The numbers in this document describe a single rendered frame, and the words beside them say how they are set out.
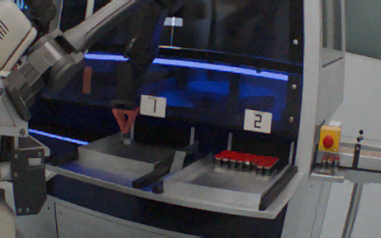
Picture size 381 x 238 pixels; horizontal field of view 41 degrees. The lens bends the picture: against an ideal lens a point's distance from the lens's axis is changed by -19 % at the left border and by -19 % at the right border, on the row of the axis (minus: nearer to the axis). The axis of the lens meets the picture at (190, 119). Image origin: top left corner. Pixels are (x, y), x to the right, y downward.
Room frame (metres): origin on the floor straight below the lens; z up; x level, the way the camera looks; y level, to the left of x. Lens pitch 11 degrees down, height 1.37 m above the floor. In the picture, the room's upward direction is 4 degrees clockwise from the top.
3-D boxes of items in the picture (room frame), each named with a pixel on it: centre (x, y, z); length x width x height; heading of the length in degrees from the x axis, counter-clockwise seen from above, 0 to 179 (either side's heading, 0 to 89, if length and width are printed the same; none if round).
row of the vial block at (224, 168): (1.67, -0.16, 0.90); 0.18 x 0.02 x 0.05; 68
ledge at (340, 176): (1.75, -0.47, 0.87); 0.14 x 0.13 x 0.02; 159
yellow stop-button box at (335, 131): (1.71, -0.44, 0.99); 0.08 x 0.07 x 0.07; 159
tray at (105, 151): (1.81, 0.15, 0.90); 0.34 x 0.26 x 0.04; 159
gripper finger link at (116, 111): (1.73, 0.18, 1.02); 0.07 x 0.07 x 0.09; 78
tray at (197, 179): (1.59, -0.13, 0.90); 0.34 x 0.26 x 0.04; 158
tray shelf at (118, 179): (1.69, 0.02, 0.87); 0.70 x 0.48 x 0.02; 69
